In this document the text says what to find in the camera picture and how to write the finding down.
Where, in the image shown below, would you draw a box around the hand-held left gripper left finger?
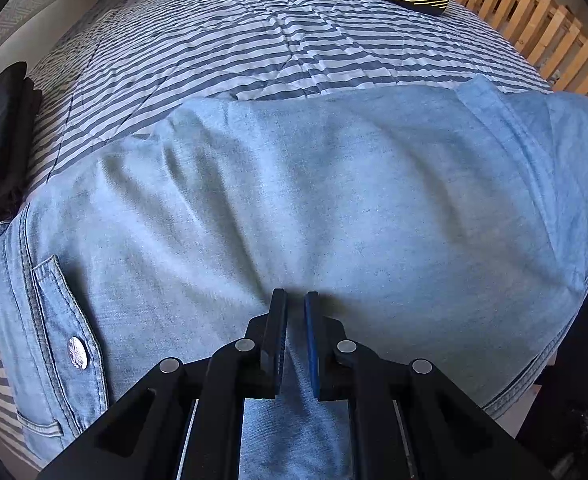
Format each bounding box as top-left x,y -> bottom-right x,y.
36,287 -> 290,480

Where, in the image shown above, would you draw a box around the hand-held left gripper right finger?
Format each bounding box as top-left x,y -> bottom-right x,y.
303,290 -> 550,480

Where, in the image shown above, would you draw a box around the light blue jeans pants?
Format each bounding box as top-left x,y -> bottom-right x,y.
0,77 -> 588,480

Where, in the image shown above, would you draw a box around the folded matte black pants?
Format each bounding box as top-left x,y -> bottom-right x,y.
0,85 -> 43,256

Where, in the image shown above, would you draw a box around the blue white striped blanket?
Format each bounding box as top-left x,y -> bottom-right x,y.
0,0 -> 555,461

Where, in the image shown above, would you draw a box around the wooden slat bed rail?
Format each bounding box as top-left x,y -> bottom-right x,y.
374,0 -> 588,121

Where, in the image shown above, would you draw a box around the grey patterned wall hanging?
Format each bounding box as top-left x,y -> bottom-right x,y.
0,0 -> 100,76

